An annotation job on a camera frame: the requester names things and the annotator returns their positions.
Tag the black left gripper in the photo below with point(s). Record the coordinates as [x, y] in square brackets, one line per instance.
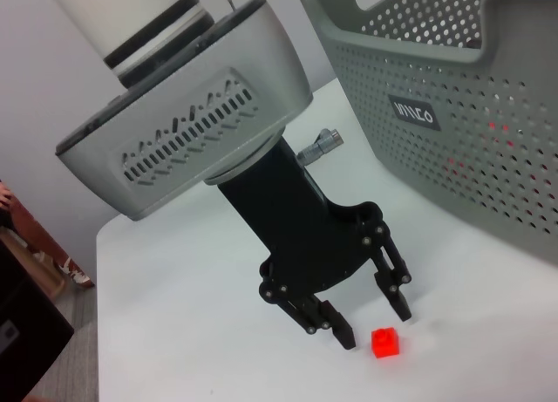
[296, 232]

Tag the small red square block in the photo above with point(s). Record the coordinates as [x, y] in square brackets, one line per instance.
[385, 343]

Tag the grey-green perforated storage bin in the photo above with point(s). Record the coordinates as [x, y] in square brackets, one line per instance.
[436, 114]

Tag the brown wooden board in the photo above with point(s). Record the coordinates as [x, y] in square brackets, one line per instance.
[48, 245]

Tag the light wooden rack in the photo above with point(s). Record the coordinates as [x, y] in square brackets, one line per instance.
[39, 267]

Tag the black boxy object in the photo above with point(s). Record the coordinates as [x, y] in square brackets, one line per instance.
[26, 323]

